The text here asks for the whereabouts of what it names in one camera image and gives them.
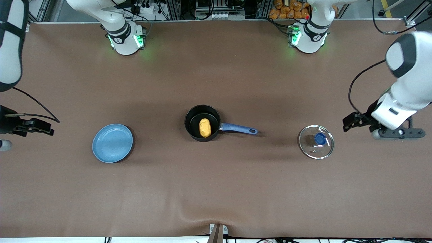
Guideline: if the glass lid with blue knob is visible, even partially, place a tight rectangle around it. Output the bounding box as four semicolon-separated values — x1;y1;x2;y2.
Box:
298;125;335;159

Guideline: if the yellow potato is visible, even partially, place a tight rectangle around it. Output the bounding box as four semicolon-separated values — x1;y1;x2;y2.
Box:
199;118;212;138

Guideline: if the blue round plate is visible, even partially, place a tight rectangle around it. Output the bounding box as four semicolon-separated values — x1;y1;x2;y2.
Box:
92;124;134;164

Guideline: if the bag of orange items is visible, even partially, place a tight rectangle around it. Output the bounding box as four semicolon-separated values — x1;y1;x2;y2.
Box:
269;0;310;20

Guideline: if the brown table mat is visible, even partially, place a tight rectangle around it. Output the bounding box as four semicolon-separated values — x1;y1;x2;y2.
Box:
0;19;432;239

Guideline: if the white power strip with plugs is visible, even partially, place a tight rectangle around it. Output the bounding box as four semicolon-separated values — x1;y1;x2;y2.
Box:
130;0;161;15

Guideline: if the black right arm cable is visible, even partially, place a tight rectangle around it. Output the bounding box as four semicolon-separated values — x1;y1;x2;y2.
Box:
4;87;60;123

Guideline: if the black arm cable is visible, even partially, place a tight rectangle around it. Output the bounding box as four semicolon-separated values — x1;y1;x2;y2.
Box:
4;87;60;123
348;0;432;117

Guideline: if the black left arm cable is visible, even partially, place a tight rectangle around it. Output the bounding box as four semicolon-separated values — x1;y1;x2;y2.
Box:
348;0;432;117

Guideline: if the black pot with blue handle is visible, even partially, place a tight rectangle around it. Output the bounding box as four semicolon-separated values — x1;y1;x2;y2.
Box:
184;104;258;142

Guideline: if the metal table edge bracket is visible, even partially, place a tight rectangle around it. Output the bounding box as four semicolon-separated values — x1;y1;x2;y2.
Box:
209;223;228;243

